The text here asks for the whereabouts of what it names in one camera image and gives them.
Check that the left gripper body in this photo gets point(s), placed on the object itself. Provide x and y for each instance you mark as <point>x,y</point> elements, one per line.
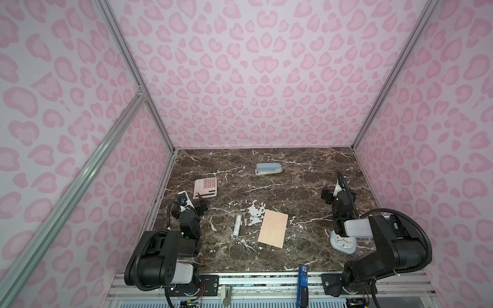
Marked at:
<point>199,210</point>

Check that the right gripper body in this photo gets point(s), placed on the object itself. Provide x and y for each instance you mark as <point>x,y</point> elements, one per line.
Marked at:
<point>330,199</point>

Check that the white glue stick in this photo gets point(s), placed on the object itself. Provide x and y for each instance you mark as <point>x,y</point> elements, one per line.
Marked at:
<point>237,226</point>

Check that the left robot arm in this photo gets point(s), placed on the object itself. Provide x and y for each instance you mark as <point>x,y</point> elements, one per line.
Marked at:
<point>154,263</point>

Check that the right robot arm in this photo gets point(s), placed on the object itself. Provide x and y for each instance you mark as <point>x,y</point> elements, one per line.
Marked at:
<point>401,244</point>

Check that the pink calculator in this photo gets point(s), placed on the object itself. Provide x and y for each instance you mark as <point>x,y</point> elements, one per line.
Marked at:
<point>205,188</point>

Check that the white alarm clock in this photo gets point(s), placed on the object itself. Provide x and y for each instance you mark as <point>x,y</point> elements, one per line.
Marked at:
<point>346,245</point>

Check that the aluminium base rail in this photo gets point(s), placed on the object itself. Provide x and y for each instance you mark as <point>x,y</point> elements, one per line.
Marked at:
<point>279,289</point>

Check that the beige tape piece on rail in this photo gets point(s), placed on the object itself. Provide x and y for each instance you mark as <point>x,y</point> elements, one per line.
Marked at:
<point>226,295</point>

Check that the blue tool on rail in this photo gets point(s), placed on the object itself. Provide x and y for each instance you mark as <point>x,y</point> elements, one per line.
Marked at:
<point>302,300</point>

